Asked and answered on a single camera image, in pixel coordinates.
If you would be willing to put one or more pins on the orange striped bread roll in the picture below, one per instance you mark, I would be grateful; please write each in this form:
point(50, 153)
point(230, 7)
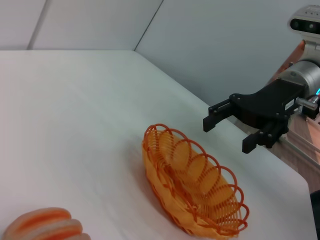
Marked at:
point(47, 225)

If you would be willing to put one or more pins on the orange robot torso panel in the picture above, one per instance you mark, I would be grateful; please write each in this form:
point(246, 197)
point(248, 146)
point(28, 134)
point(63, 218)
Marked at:
point(291, 60)

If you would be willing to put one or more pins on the dark robot base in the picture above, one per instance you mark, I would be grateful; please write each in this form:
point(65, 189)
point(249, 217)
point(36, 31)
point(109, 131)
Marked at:
point(315, 215)

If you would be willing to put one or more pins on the wooden table frame rail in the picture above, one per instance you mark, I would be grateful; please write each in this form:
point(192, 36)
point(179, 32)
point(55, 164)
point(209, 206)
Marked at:
point(300, 140)

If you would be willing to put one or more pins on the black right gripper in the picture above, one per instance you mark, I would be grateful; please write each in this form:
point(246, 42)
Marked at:
point(272, 102)

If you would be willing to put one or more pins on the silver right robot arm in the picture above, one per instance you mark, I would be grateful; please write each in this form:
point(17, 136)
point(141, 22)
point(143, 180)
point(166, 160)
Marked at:
point(305, 73)

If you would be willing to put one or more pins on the white robot head camera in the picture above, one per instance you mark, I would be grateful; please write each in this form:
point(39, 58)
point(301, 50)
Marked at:
point(306, 21)

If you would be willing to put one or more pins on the orange woven plastic basket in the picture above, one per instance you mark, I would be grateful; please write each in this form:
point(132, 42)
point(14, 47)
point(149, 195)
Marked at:
point(185, 185)

